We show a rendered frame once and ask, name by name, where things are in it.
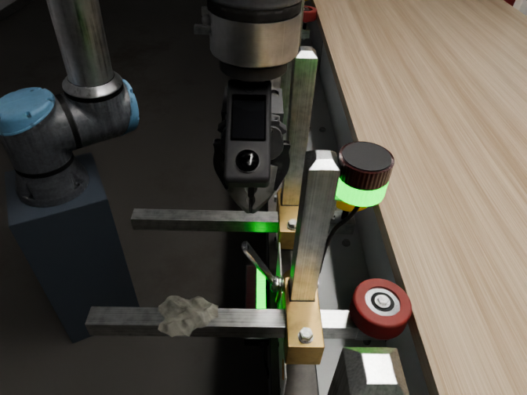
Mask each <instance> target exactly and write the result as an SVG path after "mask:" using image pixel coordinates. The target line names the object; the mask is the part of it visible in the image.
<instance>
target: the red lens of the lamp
mask: <svg viewBox="0 0 527 395"><path fill-rule="evenodd" d="M352 143H357V142H352ZM349 144H351V143H348V144H346V145H344V146H343V147H341V149H340V152H339V157H338V162H339V166H340V177H339V178H340V179H341V180H342V181H343V182H345V183H346V184H348V185H349V186H352V187H355V188H358V189H362V190H375V189H379V188H381V187H384V186H385V185H386V184H387V183H388V182H389V179H390V177H391V173H392V170H393V167H394V157H393V155H392V153H391V152H390V151H389V150H387V149H386V148H384V147H382V148H384V149H385V150H386V151H388V153H389V154H390V155H391V159H392V162H391V165H390V167H389V168H387V169H385V170H383V171H380V172H365V171H361V170H358V169H355V168H353V167H351V166H350V165H349V164H348V163H346V162H345V160H344V159H343V157H342V151H343V149H344V148H345V147H346V146H347V145H349Z"/></svg>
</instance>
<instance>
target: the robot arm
mask: <svg viewBox="0 0 527 395"><path fill-rule="evenodd" d="M46 3H47V6H48V9H49V14H50V16H51V20H52V22H53V27H54V31H55V33H56V38H57V41H58V44H59V47H60V52H61V55H62V58H63V61H64V66H65V69H66V72H67V77H66V78H65V79H64V80H63V82H62V88H63V91H64V92H63V93H60V94H56V95H53V94H52V93H51V92H50V91H49V90H48V89H42V88H40V87H30V88H25V89H18V90H17V91H15V92H10V93H8V94H6V95H4V96H3V97H2V98H0V140H1V141H2V144H3V146H4V148H5V150H6V153H7V154H8V156H9V159H10V161H11V162H12V164H13V167H14V169H15V171H16V193H17V195H18V197H19V199H20V200H21V201H22V202H23V203H24V204H26V205H30V206H33V207H38V208H47V207H53V206H57V205H62V204H64V203H67V202H69V201H71V200H73V199H75V198H76V197H77V196H79V195H80V194H81V193H82V192H83V191H84V190H85V189H86V187H87V186H88V184H89V176H88V173H87V171H86V169H85V167H84V166H83V165H82V164H81V162H80V161H79V160H78V159H77V158H76V157H75V156H74V154H73V152H72V151H73V150H77V149H79V148H82V147H87V146H89V145H92V144H94V143H99V142H102V141H105V140H109V139H112V138H115V137H117V136H123V135H125V134H126V133H128V132H132V131H133V130H135V129H136V128H137V126H138V124H139V120H140V118H139V108H138V104H137V101H136V97H135V94H134V93H133V89H132V87H131V86H130V84H129V83H128V82H127V81H126V80H125V79H122V77H121V76H120V74H118V73H117V72H115V71H113V70H112V66H111V58H110V54H109V50H108V46H107V39H106V35H105V30H104V22H103V18H102V14H101V10H100V3H99V0H46ZM301 5H302V0H207V8H208V14H204V15H203V16H202V23H203V24H204V25H206V26H211V27H210V29H209V44H210V51H211V53H212V54H213V55H214V56H215V57H216V58H217V59H219V60H220V69H221V71H222V72H223V73H224V74H225V75H227V76H228V77H231V78H234V79H231V80H229V81H228V87H224V97H223V103H222V109H221V116H222V122H221V123H219V124H218V129H217V130H218V131H219V132H221V139H214V140H213V146H214V155H213V166H214V169H215V171H216V174H217V175H218V177H219V179H220V181H221V183H222V184H223V185H224V188H225V189H226V190H227V191H228V193H229V195H230V196H231V197H232V198H233V200H234V201H235V203H236V204H237V205H238V206H239V207H240V208H241V209H242V210H243V211H245V212H246V213H252V214H253V213H256V212H257V211H258V210H259V209H261V208H262V207H263V206H264V205H265V204H266V203H267V202H268V200H269V199H270V198H271V196H272V195H273V193H274V192H275V191H276V190H277V189H278V187H279V186H280V184H281V182H282V180H283V179H284V178H285V176H286V174H287V172H288V171H289V163H290V159H289V149H290V147H291V145H290V141H289V140H283V134H285V133H286V125H284V124H283V118H284V110H283V100H282V89H274V88H271V81H270V80H273V79H276V78H279V77H281V76H282V75H283V74H284V73H285V72H286V71H287V64H288V62H290V61H291V60H293V59H294V58H295V57H296V56H297V53H298V50H299V42H300V25H301V17H302V8H301ZM272 93H277V94H278V96H276V95H273V94H272ZM248 187H254V197H253V199H252V200H251V206H250V199H249V197H248Z"/></svg>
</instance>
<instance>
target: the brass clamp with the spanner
mask: <svg viewBox="0 0 527 395"><path fill-rule="evenodd" d="M290 271H291V270H288V271H286V272H285V273H284V274H283V293H282V309H283V310H285V338H284V344H285V363H286V364H320V363H321V360H322V354H323V352H324V349H325V344H324V337H323V331H322V319H321V312H320V306H319V299H318V285H317V289H316V293H315V297H314V301H292V300H290V290H289V278H290ZM303 327H305V328H310V329H311V331H312V333H313V336H314V338H313V341H312V342H311V343H309V344H303V343H301V342H300V341H299V339H298V334H299V332H300V330H301V329H302V328H303Z"/></svg>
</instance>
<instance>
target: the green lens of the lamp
mask: <svg viewBox="0 0 527 395"><path fill-rule="evenodd" d="M388 183H389V182H388ZM388 183H387V184H386V185H385V186H384V187H381V188H380V189H378V190H357V189H354V188H352V187H349V186H348V185H347V184H345V183H344V182H342V181H341V179H340V178H339V181H338V185H337V189H336V196H337V197H338V198H339V199H341V200H342V201H344V202H346V203H348V204H350V205H354V206H359V207H369V206H373V205H377V204H379V203H380V202H381V201H382V200H383V198H384V195H385V193H386V189H387V185H388Z"/></svg>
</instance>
